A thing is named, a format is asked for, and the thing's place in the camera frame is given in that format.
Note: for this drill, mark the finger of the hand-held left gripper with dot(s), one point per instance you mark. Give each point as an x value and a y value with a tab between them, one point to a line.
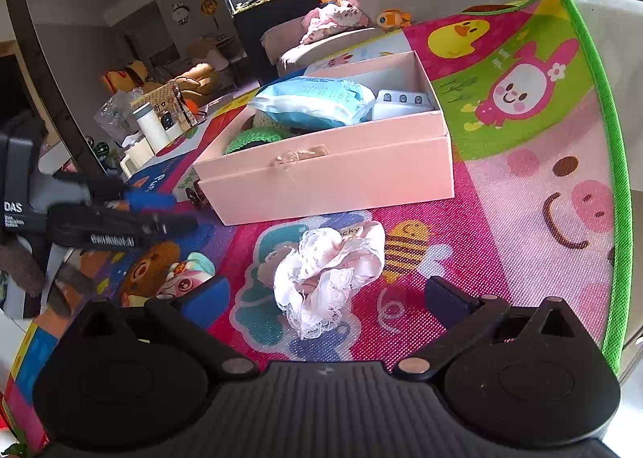
150	200
150	227

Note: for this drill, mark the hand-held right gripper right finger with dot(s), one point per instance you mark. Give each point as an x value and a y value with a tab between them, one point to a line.
447	297

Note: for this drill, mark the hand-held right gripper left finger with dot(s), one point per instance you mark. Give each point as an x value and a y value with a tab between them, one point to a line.
206	304

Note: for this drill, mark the crochet doll with red hat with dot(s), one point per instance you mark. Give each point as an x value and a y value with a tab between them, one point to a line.
246	139

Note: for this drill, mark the white lace cloth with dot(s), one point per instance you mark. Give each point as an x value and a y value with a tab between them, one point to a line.
326	272

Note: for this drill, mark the pink cardboard box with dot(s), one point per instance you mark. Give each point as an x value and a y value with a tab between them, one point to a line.
326	176

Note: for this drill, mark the blue wet wipes packet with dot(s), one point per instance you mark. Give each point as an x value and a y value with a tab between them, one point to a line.
311	98

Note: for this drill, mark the person's left hand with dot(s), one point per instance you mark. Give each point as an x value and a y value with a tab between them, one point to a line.
20	267

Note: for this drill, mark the dark toy car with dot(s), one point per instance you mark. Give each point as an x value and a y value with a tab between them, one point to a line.
193	194

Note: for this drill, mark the white mug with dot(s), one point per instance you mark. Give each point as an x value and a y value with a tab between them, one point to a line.
133	159

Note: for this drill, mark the white tumbler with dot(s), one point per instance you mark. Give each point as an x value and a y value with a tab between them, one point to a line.
150	126

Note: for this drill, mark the clear plastic bag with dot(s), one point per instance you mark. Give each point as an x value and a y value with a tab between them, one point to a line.
113	108

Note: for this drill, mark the woven basket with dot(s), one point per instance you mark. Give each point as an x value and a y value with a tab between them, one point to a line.
166	101

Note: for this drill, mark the yellow dog plush toy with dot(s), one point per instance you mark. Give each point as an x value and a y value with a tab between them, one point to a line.
125	78

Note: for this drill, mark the brown plush toy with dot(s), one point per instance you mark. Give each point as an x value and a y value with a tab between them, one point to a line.
201	78

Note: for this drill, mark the colourful cartoon play mat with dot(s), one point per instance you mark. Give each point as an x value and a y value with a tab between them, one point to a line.
502	161

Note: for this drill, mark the beige dining chair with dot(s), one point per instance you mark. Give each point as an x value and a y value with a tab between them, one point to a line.
211	50

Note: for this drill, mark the black aquarium cabinet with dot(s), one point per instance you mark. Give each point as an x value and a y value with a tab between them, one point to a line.
256	36

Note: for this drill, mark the pink clothes pile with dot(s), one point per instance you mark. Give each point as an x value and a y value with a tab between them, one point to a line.
331	20

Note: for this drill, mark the orange fish plush toy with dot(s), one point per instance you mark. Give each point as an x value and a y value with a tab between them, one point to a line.
392	18

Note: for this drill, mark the white upholstered seat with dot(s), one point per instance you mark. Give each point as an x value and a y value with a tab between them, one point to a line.
620	36

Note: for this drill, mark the panda wall ornament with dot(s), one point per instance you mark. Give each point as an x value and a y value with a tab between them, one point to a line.
180	10

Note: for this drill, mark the yellow wall ornament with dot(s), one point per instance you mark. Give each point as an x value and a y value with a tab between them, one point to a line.
208	5

